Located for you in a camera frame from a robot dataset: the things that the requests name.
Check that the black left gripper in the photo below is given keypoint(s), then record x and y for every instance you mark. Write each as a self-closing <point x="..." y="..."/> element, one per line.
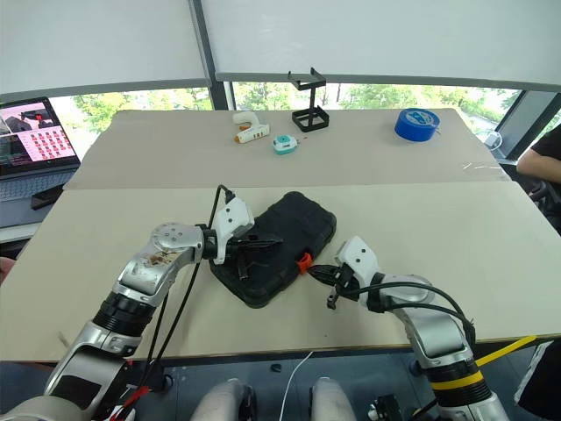
<point x="241" y="251"/>

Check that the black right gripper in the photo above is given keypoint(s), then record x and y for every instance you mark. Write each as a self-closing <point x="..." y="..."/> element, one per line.
<point x="344" y="283"/>

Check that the black plastic tool case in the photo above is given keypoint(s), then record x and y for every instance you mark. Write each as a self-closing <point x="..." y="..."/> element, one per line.
<point x="298" y="223"/>

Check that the person's bare forearm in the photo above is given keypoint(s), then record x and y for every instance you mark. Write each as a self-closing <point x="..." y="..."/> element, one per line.
<point x="532" y="166"/>

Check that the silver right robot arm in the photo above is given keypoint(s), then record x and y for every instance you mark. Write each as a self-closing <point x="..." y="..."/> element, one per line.
<point x="434" y="333"/>

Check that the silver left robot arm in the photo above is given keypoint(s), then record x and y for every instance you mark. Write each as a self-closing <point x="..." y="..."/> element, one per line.
<point x="144" y="267"/>

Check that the small black floor object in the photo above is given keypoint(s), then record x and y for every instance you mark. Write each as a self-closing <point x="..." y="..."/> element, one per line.
<point x="275" y="368"/>

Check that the grey rounded shape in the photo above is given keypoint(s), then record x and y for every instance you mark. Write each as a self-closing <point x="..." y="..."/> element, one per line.
<point x="223" y="401"/>
<point x="331" y="401"/>

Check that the teal white tape measure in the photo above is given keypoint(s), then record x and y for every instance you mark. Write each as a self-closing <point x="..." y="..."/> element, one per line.
<point x="284" y="144"/>

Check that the white glue gun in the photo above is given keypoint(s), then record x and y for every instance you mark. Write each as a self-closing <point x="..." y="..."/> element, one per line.
<point x="250" y="133"/>

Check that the blue tape roll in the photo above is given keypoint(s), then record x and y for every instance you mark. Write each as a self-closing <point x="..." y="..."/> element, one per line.
<point x="412" y="131"/>

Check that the dark grey window pillar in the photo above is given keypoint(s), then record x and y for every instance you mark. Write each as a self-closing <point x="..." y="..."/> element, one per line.
<point x="210" y="52"/>

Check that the flat black bar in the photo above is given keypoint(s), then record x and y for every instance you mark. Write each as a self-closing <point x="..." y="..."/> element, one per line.
<point x="46" y="197"/>

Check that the white power adapter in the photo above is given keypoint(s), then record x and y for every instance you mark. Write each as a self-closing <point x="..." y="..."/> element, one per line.
<point x="494" y="140"/>

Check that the black white fabric item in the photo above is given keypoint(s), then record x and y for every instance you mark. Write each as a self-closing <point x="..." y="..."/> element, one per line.
<point x="541" y="381"/>

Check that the open laptop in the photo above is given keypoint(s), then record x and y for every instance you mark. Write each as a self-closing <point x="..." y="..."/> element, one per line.
<point x="35" y="136"/>

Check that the white roller blind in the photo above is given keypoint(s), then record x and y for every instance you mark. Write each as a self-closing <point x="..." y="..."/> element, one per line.
<point x="385" y="35"/>
<point x="96" y="39"/>

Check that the person in black shirt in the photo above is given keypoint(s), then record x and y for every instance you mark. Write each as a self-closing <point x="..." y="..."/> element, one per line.
<point x="550" y="144"/>

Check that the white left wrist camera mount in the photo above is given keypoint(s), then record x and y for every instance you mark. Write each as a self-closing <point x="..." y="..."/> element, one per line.
<point x="232" y="219"/>

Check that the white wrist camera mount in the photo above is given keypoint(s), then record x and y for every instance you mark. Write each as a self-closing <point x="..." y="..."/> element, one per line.
<point x="232" y="219"/>
<point x="357" y="256"/>

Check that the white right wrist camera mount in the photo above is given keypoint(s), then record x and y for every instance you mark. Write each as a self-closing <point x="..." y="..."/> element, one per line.
<point x="357" y="256"/>

